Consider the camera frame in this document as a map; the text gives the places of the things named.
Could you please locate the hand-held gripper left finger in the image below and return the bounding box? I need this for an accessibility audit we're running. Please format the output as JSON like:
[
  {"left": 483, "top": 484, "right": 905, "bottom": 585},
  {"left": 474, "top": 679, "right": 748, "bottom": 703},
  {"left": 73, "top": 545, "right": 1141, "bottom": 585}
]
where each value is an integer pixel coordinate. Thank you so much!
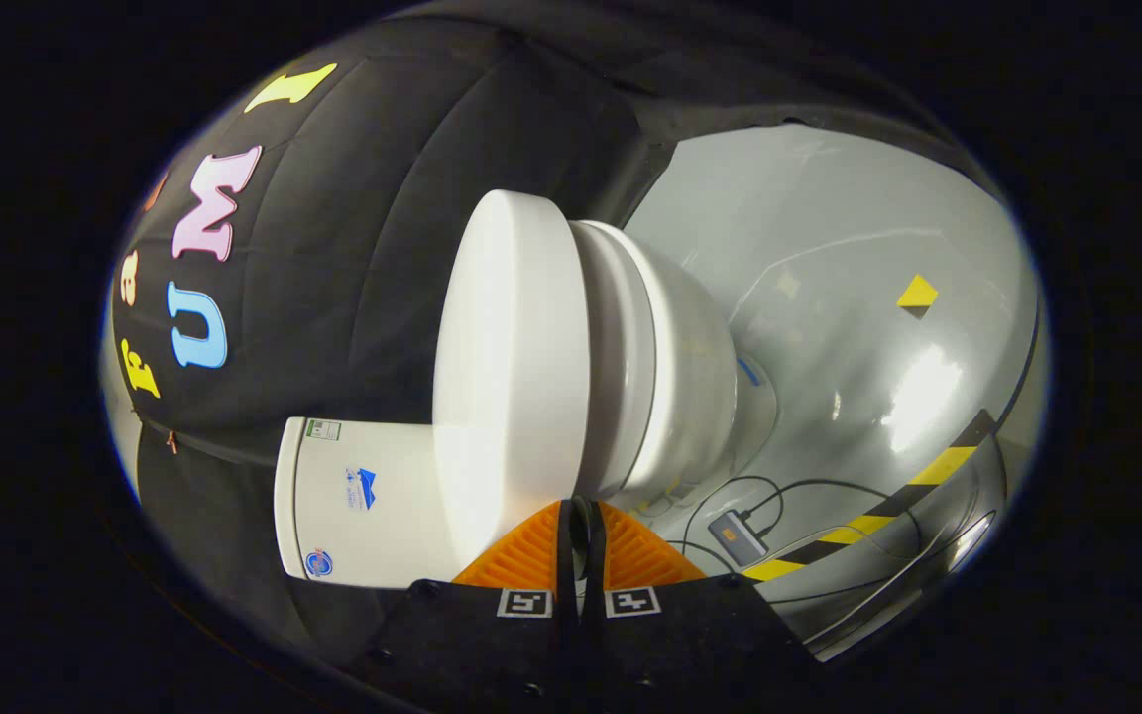
[{"left": 358, "top": 499, "right": 584, "bottom": 697}]

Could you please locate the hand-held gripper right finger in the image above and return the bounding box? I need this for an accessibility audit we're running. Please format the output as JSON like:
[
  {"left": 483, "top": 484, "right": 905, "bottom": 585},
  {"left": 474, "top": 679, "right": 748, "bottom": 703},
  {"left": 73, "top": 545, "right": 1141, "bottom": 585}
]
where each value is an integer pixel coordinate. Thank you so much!
[{"left": 583, "top": 499, "right": 818, "bottom": 700}]

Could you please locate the white toilet lid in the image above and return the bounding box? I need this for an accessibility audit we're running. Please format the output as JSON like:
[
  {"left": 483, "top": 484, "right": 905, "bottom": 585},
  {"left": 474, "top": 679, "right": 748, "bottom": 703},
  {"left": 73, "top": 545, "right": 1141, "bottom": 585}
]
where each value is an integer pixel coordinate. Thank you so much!
[{"left": 432, "top": 188, "right": 594, "bottom": 574}]

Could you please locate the white toilet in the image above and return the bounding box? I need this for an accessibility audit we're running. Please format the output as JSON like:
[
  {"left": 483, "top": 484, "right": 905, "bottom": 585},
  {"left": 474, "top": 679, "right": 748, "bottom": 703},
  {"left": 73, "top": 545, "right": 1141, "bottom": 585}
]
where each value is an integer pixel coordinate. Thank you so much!
[{"left": 274, "top": 218, "right": 780, "bottom": 588}]

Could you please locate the small grey device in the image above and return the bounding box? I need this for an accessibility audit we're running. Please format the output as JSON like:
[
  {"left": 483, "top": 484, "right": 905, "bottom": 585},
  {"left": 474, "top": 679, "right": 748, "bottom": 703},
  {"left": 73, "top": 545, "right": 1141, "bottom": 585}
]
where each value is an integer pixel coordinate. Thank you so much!
[{"left": 708, "top": 511, "right": 770, "bottom": 568}]

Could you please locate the yellow black hazard tape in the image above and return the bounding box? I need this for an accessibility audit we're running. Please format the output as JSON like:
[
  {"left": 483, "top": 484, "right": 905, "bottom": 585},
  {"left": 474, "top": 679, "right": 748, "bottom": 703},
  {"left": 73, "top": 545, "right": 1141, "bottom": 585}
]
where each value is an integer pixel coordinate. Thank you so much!
[{"left": 742, "top": 409, "right": 998, "bottom": 583}]

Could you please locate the black backdrop cloth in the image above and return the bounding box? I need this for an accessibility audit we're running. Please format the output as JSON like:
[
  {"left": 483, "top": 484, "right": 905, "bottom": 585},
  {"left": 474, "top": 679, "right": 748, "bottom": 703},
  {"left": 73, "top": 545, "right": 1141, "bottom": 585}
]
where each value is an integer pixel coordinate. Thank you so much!
[{"left": 110, "top": 0, "right": 978, "bottom": 675}]

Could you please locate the black cable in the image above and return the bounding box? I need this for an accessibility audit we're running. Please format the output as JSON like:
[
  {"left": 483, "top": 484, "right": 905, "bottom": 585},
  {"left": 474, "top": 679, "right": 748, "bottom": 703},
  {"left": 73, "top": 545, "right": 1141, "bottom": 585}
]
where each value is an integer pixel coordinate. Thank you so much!
[{"left": 665, "top": 474, "right": 929, "bottom": 606}]

